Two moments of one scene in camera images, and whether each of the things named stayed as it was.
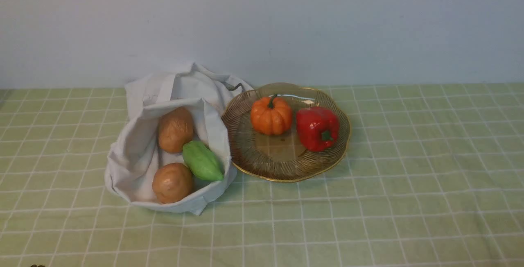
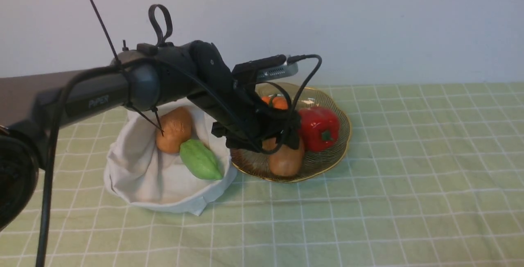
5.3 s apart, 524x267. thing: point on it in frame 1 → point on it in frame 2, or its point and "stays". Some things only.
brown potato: [172, 182] → [287, 161]
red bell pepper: [317, 127] stays
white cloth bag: [135, 152] stays
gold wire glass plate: [281, 158] stays
